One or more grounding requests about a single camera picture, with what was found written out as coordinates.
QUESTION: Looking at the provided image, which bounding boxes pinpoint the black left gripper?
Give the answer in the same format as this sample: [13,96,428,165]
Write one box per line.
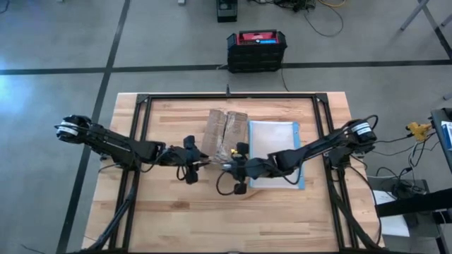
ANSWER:
[163,135,213,186]

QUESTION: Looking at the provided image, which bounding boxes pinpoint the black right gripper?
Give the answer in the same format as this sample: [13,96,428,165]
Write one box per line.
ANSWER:
[228,141,273,197]

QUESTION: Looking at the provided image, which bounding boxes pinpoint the white mesh pouch blue trim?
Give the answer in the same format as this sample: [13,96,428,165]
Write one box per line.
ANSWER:
[246,120,307,191]

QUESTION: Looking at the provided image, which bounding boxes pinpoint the brown cardboard box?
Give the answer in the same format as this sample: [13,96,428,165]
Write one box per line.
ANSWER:
[200,108,249,164]

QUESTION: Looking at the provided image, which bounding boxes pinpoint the red and black toolbox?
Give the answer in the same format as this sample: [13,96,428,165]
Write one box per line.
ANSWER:
[226,29,288,74]

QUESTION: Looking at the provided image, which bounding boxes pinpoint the black floor device box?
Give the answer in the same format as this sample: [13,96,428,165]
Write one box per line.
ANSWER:
[215,0,239,23]

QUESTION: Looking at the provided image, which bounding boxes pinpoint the white paper sheet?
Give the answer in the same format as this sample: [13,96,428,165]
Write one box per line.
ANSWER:
[371,189,411,238]

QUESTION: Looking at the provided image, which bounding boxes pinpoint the black bar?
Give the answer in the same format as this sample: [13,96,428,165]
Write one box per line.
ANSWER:
[375,188,452,219]

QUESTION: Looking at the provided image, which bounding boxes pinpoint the yellow power connector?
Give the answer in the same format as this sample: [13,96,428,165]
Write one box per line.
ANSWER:
[405,121,433,143]

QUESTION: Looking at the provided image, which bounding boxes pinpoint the black side table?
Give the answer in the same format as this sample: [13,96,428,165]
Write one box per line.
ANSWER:
[429,107,452,174]

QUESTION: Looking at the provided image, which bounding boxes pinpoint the blue box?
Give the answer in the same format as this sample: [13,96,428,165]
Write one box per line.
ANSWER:
[440,120,452,152]

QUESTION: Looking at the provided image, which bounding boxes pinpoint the grey table legs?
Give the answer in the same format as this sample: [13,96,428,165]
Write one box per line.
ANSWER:
[399,0,452,61]

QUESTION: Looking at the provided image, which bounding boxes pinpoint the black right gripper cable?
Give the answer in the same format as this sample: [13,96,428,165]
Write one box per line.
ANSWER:
[215,170,249,197]

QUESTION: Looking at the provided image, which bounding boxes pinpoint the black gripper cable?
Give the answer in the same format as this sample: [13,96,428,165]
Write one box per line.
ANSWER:
[215,170,249,197]
[175,162,189,182]

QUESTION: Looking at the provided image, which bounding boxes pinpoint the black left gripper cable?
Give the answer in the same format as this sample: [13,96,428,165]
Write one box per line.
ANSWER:
[175,162,189,182]

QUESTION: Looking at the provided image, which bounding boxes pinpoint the black aluminium table frame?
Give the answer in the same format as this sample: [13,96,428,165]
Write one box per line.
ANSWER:
[76,92,391,254]

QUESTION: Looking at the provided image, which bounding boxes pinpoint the black toolbox cable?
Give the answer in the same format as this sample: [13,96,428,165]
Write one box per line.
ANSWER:
[280,68,291,93]

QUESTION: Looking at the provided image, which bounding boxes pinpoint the black cable bundle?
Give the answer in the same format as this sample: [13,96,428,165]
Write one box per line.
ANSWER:
[370,133,442,198]

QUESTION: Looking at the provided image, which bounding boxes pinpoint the black floor cable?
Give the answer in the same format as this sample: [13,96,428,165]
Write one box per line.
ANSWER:
[302,5,345,38]

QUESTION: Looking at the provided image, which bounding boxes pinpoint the floor cable tangle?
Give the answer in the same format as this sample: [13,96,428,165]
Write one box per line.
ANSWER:
[246,0,318,13]

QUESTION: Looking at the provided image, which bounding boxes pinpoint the yellow floor cable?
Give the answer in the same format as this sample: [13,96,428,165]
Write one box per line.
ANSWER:
[316,0,347,8]

